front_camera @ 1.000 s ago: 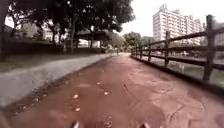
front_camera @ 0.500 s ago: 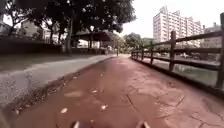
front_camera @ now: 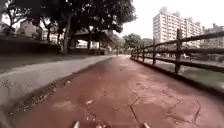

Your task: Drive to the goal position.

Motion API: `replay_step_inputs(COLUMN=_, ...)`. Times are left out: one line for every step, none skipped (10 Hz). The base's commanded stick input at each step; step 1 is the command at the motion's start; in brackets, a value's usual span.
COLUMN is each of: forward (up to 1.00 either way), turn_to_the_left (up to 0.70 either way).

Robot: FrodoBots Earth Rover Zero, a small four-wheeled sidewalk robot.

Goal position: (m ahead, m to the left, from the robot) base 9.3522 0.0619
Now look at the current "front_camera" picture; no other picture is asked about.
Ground grey building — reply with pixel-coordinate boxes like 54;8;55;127
199;23;224;49

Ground dark wooden rail fence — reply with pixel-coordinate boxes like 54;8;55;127
129;28;224;75

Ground low pale buildings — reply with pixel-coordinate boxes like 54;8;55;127
0;18;64;44

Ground robot's own part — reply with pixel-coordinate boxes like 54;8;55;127
142;122;152;128
72;120;81;128

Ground red stone pattern path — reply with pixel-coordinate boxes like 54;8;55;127
6;55;224;128

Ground round green trees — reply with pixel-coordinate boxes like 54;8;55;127
122;33;153;51

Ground large dark trees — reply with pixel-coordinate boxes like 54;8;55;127
0;0;138;56

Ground dark low wall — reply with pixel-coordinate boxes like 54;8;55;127
0;37;111;56

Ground tall white apartment building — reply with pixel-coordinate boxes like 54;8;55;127
152;6;204;49

